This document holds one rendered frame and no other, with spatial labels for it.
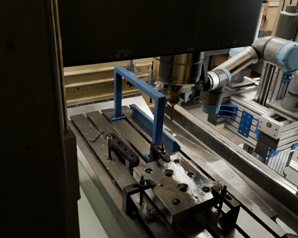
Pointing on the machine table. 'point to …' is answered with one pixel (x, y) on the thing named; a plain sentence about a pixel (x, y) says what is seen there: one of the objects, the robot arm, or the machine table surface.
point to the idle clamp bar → (131, 162)
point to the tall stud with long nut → (109, 146)
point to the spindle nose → (178, 68)
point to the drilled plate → (196, 206)
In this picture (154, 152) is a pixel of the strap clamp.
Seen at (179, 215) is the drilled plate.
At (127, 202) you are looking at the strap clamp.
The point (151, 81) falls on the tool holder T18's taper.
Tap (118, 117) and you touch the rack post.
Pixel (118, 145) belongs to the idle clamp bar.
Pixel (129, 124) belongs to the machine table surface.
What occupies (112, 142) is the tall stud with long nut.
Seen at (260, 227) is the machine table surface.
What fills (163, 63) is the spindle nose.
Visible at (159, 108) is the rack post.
